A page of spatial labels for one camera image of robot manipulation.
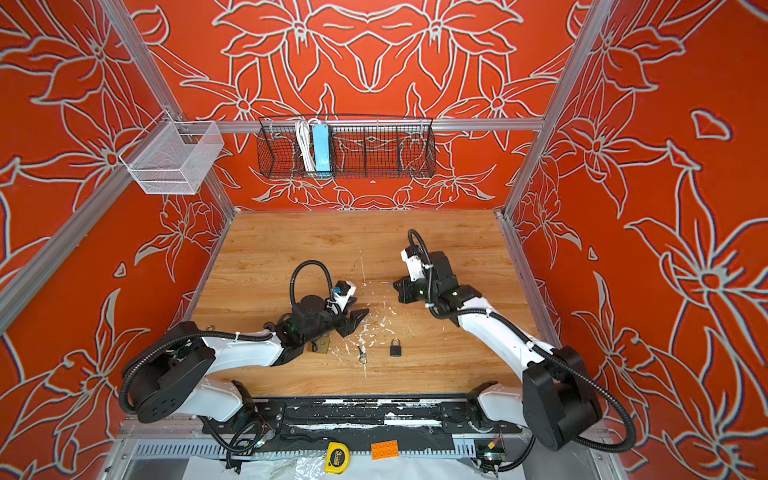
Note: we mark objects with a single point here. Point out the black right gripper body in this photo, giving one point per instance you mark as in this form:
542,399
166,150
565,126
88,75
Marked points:
420,290

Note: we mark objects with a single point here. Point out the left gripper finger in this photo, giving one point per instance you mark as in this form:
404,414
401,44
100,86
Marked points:
348,298
349,322

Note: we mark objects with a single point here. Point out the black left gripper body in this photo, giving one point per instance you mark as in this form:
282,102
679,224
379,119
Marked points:
329,322

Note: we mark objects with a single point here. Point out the small black padlock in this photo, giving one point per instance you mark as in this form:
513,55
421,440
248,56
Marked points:
395,348

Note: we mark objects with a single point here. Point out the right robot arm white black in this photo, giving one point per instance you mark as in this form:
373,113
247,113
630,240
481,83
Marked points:
558,401

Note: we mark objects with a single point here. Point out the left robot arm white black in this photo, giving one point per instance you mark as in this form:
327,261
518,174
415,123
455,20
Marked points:
174,374

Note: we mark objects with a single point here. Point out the brass padlock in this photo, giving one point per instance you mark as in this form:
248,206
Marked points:
320,345

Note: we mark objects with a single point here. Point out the orange lego brick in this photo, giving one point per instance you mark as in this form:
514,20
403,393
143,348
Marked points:
385,450

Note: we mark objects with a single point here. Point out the yellow tape measure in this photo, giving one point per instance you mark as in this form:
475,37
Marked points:
338,458

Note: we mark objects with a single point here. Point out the blue white box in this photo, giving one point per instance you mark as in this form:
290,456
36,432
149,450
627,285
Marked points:
321,143

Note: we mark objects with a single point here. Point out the clear plastic bin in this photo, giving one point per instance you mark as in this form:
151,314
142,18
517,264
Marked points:
168,162

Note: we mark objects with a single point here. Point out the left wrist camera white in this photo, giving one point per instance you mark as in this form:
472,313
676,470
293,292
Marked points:
335,298

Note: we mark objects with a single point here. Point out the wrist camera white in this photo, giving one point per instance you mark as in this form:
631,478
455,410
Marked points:
335,298
414,265

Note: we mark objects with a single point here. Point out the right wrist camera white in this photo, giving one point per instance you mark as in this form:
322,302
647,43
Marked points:
414,265

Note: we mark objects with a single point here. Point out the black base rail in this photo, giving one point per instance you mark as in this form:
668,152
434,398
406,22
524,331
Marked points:
440,423

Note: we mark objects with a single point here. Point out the black wire basket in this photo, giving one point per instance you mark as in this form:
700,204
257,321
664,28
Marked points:
362,147

